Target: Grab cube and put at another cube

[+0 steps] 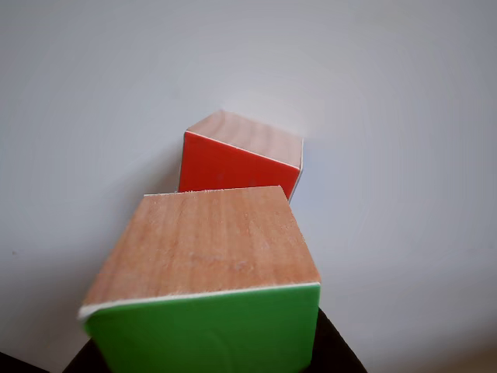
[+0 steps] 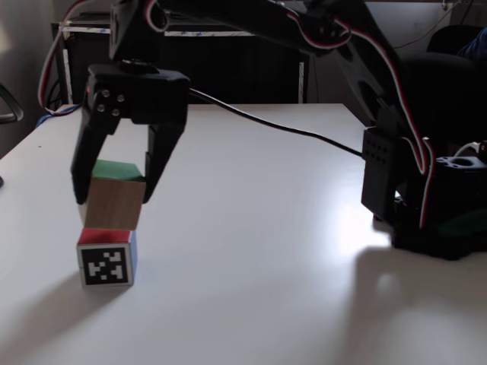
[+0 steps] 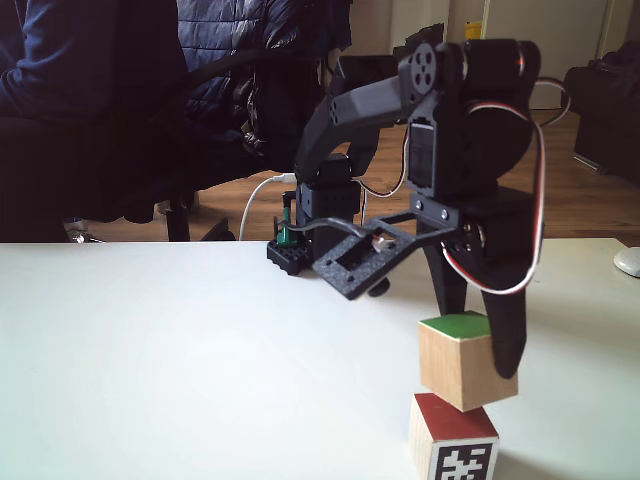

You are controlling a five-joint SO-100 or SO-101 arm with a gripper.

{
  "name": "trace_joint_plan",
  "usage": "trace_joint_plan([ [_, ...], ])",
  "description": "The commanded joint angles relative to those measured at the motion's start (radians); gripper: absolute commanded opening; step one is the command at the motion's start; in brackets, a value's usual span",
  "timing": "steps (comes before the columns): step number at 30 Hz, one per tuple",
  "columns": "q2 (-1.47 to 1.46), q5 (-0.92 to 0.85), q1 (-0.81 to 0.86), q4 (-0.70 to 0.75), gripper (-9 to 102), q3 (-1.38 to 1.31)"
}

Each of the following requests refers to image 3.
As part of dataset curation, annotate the green-topped wooden cube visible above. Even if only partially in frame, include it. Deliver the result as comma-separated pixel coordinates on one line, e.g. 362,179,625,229
417,309,520,413

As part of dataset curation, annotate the red-topped wooden cube with marker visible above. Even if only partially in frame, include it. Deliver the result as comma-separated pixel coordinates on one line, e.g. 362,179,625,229
408,392,501,480

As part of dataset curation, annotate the white computer mouse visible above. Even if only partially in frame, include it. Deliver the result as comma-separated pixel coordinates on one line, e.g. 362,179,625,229
613,246,640,278

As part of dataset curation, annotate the black sofa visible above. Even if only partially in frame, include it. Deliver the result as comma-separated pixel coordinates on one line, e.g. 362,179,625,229
559,41,640,190

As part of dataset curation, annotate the white door panel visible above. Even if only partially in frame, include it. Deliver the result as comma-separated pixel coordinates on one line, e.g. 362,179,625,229
480,0,627,113

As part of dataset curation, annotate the green table clamp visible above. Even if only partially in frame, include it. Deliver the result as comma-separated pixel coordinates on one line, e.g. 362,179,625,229
273,191,302,250

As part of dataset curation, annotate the dark blue quilted jacket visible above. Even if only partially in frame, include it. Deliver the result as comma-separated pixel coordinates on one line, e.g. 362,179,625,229
178,0,354,119

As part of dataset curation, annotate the black office chair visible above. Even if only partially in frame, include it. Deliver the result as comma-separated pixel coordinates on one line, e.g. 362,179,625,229
0,0,321,244

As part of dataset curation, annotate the person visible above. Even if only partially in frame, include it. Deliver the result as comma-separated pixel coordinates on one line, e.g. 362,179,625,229
0,0,121,124

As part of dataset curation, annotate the red white black servo cable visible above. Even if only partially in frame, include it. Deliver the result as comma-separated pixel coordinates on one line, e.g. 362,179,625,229
441,74,574,297

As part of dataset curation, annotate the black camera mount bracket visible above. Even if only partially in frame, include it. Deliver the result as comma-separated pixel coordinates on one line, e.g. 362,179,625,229
311,208,462,302

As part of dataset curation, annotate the leaning wall mirror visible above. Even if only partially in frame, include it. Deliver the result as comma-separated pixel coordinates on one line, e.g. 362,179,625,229
386,0,451,103

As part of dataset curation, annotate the white USB cable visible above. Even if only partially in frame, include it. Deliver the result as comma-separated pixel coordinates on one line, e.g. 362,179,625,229
238,171,298,243

